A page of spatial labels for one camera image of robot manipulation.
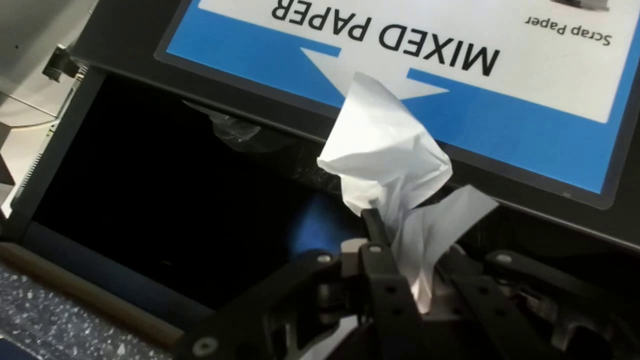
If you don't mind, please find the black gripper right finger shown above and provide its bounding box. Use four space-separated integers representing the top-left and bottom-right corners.
426 251 571 360

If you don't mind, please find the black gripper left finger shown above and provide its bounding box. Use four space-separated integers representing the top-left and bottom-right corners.
359 210 426 360

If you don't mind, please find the small white tissue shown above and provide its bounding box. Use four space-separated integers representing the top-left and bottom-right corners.
316 74 499 314

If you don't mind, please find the right black bin door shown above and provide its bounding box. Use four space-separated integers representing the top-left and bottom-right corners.
78 0 638 248

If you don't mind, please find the right mixed paper sign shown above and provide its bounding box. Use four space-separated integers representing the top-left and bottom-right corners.
157 0 640 208

